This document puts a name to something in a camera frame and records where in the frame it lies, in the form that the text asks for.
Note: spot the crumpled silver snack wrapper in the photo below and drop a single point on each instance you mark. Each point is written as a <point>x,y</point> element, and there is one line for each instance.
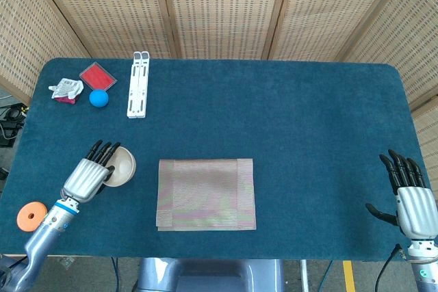
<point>66,88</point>

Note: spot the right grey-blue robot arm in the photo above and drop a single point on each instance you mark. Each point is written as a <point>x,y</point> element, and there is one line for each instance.
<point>426,271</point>

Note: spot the red ink pad box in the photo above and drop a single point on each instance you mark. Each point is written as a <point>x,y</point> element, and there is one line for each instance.
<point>98,76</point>

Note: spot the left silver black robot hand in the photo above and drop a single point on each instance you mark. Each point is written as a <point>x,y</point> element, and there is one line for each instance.
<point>83,179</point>

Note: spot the blue ball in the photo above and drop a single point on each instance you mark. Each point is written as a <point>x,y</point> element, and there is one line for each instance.
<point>99,98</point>

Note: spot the woven bamboo folding screen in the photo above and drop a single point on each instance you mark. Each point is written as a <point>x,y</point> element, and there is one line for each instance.
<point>222,4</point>

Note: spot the blue carpet table cover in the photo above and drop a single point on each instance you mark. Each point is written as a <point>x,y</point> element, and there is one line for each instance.
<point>308,117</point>

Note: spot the beige bowl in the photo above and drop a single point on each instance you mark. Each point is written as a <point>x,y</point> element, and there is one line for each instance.
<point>124,169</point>

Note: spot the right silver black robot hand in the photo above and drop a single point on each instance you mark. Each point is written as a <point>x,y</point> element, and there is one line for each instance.
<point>417,211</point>

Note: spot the orange disc with hole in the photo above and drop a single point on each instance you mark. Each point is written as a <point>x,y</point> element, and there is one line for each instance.
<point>24,221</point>

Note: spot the woven striped placemat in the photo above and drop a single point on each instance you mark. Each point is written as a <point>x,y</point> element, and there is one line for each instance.
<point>205,196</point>

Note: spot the white table leg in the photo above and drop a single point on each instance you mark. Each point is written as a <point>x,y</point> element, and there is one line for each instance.
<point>304,275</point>

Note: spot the white folding stand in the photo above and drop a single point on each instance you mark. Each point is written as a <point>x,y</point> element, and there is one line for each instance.
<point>137,93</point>

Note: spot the grey-blue robot torso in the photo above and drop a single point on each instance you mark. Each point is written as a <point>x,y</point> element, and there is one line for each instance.
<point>205,276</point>

